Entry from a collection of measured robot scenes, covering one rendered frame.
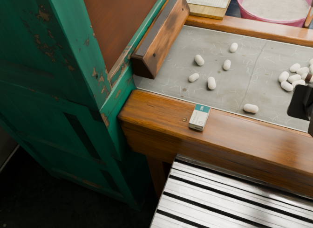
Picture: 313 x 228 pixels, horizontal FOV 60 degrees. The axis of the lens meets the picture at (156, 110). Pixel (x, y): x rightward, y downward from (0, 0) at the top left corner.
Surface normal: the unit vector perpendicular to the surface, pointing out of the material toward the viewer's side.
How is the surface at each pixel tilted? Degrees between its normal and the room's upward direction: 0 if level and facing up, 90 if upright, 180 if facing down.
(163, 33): 67
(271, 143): 0
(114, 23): 90
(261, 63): 0
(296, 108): 50
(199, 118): 0
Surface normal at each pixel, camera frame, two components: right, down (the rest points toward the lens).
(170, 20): 0.81, 0.00
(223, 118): -0.09, -0.59
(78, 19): 0.92, 0.26
